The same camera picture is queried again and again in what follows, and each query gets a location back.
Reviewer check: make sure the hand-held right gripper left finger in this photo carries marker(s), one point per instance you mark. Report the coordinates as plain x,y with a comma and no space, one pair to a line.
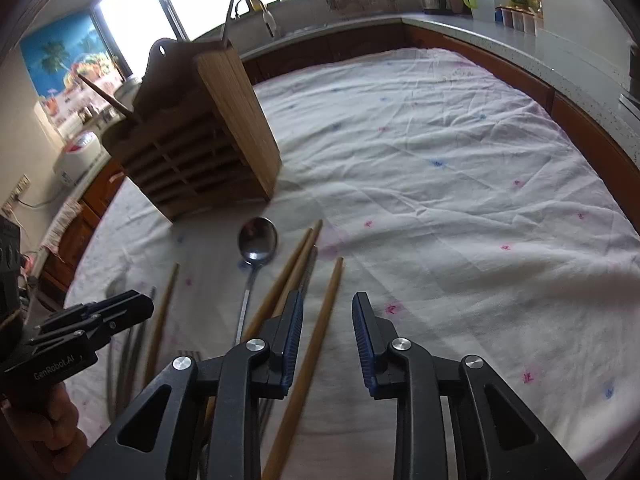
294,345

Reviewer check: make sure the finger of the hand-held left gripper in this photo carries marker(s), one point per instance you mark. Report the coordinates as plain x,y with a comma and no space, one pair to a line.
127,307
70,340

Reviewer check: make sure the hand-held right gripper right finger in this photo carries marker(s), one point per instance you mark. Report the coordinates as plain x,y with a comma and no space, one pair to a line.
361,345

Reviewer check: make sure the wooden chopstick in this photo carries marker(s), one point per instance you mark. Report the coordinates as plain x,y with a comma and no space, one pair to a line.
280,282
107,97
162,310
320,330
313,237

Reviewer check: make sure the metal spoon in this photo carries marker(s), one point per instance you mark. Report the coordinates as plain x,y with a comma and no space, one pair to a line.
257,242

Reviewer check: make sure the wooden utensil holder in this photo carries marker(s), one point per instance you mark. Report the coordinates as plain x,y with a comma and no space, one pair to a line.
235,125

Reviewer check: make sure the person's left hand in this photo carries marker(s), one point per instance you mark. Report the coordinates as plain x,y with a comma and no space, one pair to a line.
55,415

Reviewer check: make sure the patterned hanging towel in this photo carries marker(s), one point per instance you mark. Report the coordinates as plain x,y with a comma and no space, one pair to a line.
62,225

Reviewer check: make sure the white and red rice cooker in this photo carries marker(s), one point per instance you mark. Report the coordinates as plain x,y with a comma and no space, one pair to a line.
82,160

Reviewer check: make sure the white floral tablecloth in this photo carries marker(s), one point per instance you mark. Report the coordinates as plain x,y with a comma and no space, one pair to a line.
425,185

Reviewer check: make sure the large white steamer pot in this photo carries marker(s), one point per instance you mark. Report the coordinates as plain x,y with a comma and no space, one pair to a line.
127,92

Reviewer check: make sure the kitchen window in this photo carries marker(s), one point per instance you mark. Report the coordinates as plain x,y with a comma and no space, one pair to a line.
135,5

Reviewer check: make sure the wooden base cabinets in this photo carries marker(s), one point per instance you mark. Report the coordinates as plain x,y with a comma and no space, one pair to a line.
350,42

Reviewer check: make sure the chrome sink faucet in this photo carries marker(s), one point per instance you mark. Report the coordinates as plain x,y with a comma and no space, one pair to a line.
267,17

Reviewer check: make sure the grey kitchen countertop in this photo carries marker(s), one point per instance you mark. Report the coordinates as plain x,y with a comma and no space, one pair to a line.
500,30

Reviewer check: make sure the row of spice jars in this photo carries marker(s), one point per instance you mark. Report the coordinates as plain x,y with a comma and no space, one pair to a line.
517,20

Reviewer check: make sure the green lidded plastic container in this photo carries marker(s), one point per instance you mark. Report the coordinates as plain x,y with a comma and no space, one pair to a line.
475,2

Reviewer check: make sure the wall power socket strip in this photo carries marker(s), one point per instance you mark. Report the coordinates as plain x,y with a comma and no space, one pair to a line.
15,192

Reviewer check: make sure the tropical fruit wall poster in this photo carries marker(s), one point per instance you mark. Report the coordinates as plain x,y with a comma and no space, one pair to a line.
65,55

